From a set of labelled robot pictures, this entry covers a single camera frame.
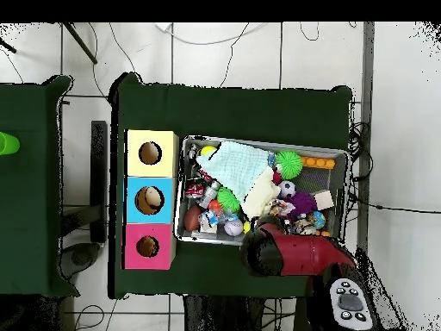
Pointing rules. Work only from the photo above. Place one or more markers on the green cup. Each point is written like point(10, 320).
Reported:
point(7, 143)

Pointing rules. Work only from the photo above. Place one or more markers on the clear mesh bin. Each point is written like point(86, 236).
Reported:
point(180, 238)

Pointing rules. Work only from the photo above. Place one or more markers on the black tripod leg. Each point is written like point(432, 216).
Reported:
point(79, 43)

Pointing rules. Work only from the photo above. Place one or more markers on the wooden box with three holes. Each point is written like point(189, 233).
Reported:
point(165, 200)

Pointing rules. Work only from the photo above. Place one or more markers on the mint green cloth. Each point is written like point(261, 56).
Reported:
point(234, 165)

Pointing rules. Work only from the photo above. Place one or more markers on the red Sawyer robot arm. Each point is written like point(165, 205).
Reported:
point(303, 255)

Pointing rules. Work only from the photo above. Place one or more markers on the white baseball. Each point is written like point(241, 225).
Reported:
point(233, 227)

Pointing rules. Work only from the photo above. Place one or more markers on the red soda can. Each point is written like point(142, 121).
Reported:
point(195, 189)

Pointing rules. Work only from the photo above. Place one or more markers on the plain wooden block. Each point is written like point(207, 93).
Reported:
point(324, 200)

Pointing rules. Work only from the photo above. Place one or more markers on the dark green table cloth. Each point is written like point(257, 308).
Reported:
point(241, 110)
point(34, 172)

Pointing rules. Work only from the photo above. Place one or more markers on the green spiky ball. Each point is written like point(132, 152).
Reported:
point(289, 164)
point(228, 200)

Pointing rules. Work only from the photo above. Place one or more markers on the cream knitted cloth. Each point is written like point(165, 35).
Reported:
point(260, 196)

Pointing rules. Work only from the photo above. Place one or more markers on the brown toy football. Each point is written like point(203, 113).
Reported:
point(191, 219)

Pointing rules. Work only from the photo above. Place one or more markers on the purple spiky ball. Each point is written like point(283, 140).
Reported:
point(302, 204)

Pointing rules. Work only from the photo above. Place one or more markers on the small soccer ball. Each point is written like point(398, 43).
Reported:
point(286, 189)

